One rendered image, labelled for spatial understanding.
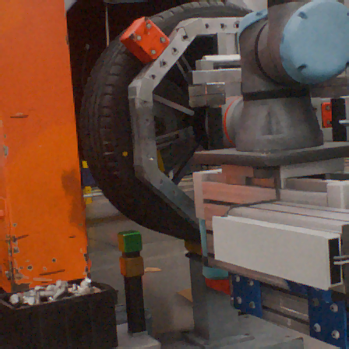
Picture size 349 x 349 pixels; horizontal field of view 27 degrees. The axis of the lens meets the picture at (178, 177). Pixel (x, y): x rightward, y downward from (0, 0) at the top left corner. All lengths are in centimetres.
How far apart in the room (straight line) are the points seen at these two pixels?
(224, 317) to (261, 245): 110
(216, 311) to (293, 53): 116
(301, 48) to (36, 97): 66
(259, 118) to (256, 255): 28
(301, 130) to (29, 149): 60
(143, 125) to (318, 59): 78
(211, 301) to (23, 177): 78
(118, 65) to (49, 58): 35
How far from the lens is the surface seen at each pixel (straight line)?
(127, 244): 145
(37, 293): 142
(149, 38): 180
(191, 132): 195
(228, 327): 213
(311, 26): 108
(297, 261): 97
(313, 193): 111
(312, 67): 109
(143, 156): 178
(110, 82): 186
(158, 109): 226
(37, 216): 155
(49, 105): 154
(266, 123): 122
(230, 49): 191
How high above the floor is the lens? 90
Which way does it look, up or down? 5 degrees down
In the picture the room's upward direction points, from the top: 4 degrees counter-clockwise
